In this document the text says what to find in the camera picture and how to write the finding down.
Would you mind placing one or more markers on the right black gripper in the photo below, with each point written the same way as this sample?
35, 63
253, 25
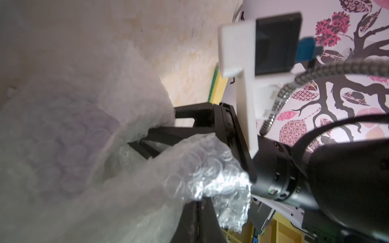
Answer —
272, 170

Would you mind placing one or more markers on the lavender mug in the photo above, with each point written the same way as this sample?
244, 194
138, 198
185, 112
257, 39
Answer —
49, 144

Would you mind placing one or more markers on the yellow sponge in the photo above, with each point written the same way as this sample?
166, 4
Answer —
218, 87

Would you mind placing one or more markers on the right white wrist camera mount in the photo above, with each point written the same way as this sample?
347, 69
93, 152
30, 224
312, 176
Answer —
260, 55

